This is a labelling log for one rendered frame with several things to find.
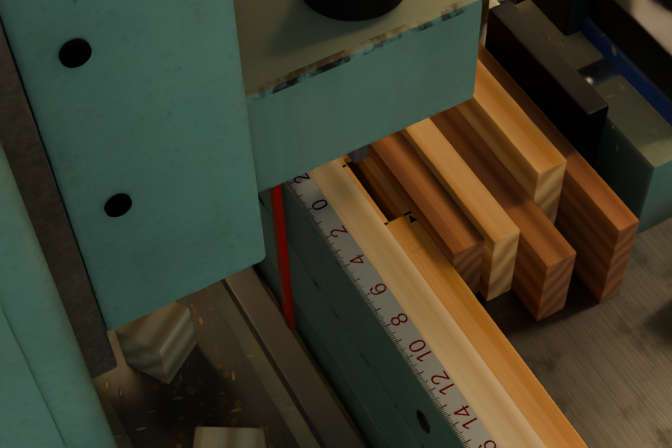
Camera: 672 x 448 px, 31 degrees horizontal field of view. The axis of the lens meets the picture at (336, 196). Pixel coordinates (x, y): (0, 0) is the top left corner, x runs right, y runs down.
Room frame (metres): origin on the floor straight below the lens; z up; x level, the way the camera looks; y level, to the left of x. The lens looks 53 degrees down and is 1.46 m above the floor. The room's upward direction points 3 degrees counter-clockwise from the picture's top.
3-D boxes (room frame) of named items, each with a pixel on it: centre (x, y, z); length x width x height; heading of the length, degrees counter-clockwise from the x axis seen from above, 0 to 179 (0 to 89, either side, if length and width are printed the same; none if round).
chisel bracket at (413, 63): (0.41, 0.01, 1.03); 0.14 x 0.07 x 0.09; 117
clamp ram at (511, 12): (0.45, -0.14, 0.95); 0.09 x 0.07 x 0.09; 27
